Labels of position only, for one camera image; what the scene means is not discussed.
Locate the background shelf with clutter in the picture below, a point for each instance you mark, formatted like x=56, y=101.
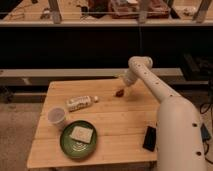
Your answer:
x=106, y=13

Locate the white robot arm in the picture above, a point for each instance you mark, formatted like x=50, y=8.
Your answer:
x=178, y=130

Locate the plastic bottle with white cap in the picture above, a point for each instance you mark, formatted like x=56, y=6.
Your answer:
x=81, y=102

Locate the white sandwich slice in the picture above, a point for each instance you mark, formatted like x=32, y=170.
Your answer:
x=82, y=134

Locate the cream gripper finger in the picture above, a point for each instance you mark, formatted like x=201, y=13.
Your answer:
x=121, y=88

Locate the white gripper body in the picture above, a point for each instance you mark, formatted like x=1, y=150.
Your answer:
x=129, y=78

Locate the green plate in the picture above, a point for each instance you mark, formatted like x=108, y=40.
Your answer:
x=76, y=149

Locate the black smartphone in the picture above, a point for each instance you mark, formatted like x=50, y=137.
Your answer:
x=150, y=139

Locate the wooden table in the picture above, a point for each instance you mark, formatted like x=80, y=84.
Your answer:
x=120, y=123

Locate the black foot pedal box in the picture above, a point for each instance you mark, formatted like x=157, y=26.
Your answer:
x=205, y=133

